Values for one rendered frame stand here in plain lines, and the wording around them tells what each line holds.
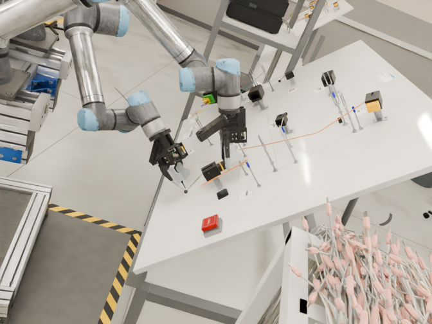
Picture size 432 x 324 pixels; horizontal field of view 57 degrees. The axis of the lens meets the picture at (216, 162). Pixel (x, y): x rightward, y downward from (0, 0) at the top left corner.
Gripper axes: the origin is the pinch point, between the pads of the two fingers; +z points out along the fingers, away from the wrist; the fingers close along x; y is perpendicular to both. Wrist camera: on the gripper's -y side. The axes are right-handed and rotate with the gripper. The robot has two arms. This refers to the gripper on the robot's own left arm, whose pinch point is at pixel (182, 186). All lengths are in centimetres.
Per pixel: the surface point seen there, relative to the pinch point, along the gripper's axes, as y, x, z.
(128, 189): -155, 67, -3
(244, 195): 20.0, 5.5, 11.2
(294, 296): 73, -45, 13
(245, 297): 2.7, -1.3, 45.1
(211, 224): 20.0, -11.7, 12.0
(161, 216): -11.0, -6.5, 6.4
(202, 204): 4.6, 0.6, 8.5
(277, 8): 1, 107, -51
